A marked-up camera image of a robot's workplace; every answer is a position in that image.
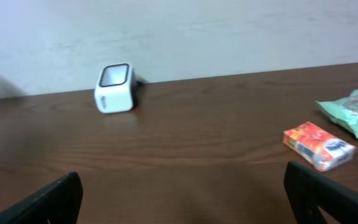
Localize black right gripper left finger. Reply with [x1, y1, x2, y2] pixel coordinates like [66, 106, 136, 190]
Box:
[0, 172, 83, 224]

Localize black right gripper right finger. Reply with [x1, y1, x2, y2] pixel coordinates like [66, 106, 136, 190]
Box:
[283, 162, 358, 224]

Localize orange tissue pack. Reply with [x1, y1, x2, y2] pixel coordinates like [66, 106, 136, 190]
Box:
[282, 121, 356, 172]

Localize teal snack packet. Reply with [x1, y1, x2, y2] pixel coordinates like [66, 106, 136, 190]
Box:
[316, 90, 358, 139]

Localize white barcode scanner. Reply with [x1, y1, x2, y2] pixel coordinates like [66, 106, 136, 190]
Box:
[94, 63, 136, 113]

